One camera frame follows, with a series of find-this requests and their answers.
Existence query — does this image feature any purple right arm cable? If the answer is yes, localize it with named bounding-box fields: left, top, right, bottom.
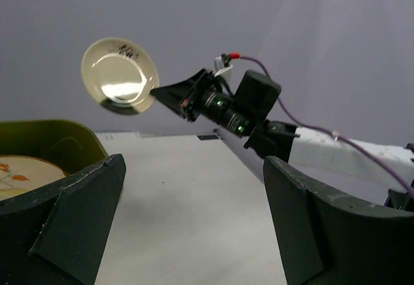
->
left=239, top=55, right=414, bottom=198

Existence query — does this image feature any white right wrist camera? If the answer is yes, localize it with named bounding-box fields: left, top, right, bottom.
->
left=214, top=52, right=241, bottom=82

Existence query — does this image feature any small cream flower plate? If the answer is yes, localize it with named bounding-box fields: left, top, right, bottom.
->
left=81, top=37, right=160, bottom=115

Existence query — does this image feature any beige bird branch plate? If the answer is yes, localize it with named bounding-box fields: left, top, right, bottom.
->
left=1, top=155, right=67, bottom=200

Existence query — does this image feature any blue label sticker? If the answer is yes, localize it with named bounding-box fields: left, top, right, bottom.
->
left=197, top=134, right=220, bottom=140

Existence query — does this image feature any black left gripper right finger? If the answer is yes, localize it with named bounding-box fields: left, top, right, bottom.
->
left=263, top=156, right=413, bottom=284

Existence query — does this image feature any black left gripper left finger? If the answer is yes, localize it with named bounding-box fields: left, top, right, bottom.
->
left=1, top=154, right=126, bottom=284

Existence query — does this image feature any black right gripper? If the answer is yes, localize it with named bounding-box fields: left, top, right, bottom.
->
left=151, top=69, right=251, bottom=136

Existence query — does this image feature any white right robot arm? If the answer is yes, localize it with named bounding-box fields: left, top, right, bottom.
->
left=150, top=69, right=413, bottom=209

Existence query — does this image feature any olive green plastic bin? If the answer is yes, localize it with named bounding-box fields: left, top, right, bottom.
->
left=1, top=120, right=108, bottom=174

